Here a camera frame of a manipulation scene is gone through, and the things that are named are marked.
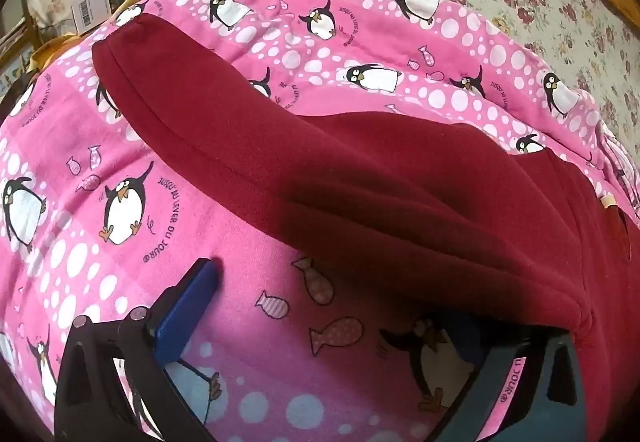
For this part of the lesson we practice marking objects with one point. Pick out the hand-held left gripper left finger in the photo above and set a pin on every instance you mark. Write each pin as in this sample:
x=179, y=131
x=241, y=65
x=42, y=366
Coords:
x=186, y=307

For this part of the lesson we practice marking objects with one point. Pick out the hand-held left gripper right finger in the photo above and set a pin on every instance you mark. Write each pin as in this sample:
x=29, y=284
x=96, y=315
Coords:
x=530, y=387

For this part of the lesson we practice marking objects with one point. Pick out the dark red garment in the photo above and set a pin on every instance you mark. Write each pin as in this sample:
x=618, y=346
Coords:
x=375, y=182

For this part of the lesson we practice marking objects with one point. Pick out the pink penguin print blanket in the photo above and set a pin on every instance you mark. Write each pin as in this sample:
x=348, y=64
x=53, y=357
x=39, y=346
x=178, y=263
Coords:
x=175, y=97

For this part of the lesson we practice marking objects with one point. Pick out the white paper tag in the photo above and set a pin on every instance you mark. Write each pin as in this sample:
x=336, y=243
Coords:
x=90, y=8

